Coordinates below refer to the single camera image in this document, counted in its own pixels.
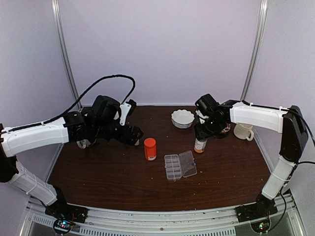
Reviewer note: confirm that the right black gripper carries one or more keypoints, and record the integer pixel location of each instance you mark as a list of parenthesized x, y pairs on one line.
[(201, 133)]

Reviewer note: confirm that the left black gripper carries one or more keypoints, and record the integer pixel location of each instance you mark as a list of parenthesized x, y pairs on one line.
[(132, 138)]

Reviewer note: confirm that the grey capped white orange bottle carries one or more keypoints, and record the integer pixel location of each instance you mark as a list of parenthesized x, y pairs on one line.
[(199, 145)]

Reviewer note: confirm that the clear plastic pill organizer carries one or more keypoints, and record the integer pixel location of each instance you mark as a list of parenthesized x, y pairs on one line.
[(179, 166)]

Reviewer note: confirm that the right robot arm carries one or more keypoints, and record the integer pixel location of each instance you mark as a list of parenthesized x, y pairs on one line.
[(286, 124)]

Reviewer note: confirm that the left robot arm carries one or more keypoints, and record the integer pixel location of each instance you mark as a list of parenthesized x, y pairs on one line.
[(105, 119)]

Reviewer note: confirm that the orange pill bottle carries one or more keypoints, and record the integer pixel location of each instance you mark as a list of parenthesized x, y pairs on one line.
[(150, 147)]

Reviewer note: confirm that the white fluted bowl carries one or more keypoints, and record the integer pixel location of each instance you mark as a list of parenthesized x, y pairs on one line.
[(182, 119)]

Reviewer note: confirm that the red patterned plate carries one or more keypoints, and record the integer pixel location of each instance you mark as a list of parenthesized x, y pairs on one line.
[(226, 129)]

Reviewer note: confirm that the cream ceramic mug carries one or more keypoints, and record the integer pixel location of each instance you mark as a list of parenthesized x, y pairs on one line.
[(244, 131)]

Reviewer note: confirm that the white floral mug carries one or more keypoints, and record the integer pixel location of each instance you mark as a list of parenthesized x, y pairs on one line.
[(83, 144)]

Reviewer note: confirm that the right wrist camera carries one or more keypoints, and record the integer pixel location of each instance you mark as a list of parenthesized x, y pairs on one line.
[(200, 116)]

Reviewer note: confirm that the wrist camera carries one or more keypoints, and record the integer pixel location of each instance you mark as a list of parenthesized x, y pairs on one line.
[(127, 109), (200, 116)]

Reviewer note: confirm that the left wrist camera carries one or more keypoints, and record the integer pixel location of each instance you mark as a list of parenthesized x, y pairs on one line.
[(127, 109)]

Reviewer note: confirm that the right aluminium frame post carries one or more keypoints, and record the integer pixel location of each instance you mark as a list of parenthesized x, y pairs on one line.
[(260, 28)]

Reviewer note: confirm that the aluminium frame post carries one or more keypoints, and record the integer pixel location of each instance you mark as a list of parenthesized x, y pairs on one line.
[(63, 47), (260, 28)]

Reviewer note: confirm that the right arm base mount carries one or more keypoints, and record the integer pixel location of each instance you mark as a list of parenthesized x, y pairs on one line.
[(257, 214)]

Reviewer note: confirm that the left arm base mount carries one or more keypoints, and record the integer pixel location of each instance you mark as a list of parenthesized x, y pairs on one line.
[(66, 215)]

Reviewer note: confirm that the front aluminium rail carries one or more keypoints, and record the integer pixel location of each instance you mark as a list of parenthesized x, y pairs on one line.
[(212, 222)]

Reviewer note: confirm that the left aluminium frame post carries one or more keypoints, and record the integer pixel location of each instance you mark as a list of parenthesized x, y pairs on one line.
[(63, 47)]

